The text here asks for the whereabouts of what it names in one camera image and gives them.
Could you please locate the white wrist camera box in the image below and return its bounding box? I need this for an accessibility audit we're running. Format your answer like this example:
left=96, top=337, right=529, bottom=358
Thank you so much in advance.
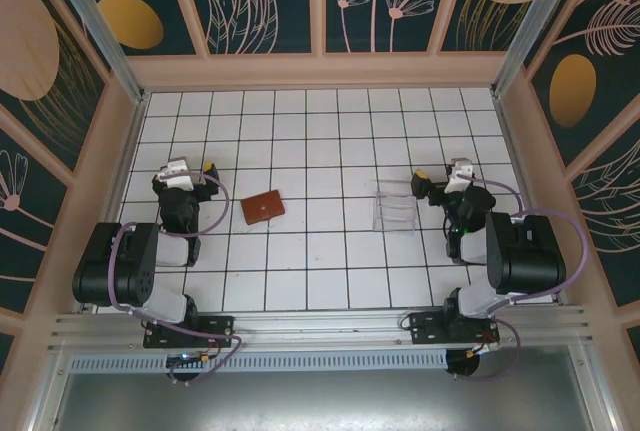
left=446, top=157, right=475, bottom=196
left=157, top=158, right=195, bottom=191

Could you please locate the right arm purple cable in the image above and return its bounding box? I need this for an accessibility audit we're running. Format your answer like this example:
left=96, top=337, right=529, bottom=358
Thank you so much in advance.
left=452, top=174, right=590, bottom=383

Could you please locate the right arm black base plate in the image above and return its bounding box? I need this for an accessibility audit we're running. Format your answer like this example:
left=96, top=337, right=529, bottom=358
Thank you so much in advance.
left=408, top=311, right=501, bottom=347

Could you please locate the small circuit board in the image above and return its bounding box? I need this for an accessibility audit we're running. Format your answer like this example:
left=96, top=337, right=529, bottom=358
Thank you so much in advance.
left=166, top=352, right=214, bottom=368

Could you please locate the aluminium mounting rail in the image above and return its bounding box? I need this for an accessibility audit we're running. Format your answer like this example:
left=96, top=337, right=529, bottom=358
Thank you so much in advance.
left=47, top=304, right=596, bottom=352

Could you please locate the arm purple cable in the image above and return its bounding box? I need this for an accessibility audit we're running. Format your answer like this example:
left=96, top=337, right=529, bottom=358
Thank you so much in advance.
left=452, top=174, right=590, bottom=383
left=108, top=173, right=244, bottom=387

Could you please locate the brown leather card holder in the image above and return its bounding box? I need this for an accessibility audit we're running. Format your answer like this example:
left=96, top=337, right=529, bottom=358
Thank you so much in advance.
left=240, top=189, right=288, bottom=226

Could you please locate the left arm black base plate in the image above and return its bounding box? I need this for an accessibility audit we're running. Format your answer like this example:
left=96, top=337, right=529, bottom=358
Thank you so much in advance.
left=143, top=314, right=236, bottom=350

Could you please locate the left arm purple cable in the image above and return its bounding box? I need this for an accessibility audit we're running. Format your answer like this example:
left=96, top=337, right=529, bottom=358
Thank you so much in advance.
left=108, top=173, right=244, bottom=387

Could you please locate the yellow plug connector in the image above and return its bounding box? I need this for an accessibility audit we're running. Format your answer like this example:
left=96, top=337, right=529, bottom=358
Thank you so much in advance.
left=467, top=340, right=501, bottom=360

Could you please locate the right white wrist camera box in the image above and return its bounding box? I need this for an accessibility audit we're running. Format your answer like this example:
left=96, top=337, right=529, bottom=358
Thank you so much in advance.
left=446, top=157, right=475, bottom=196

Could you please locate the aluminium frame post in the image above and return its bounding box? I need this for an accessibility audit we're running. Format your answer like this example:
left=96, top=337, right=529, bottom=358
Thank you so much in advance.
left=39, top=0, right=151, bottom=105
left=490, top=0, right=600, bottom=100

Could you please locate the grey metal sheet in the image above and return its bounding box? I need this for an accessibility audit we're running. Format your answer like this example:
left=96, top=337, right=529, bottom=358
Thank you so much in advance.
left=29, top=345, right=616, bottom=431

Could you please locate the clear acrylic card stand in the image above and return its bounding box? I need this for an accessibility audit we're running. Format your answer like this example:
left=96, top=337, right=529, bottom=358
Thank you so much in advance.
left=371, top=178, right=420, bottom=238

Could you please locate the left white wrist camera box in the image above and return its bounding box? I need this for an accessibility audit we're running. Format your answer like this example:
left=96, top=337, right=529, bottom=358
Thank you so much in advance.
left=157, top=158, right=195, bottom=191

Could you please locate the slotted grey cable duct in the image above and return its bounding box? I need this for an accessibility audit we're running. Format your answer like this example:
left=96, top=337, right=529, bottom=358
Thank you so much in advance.
left=69, top=353, right=449, bottom=372

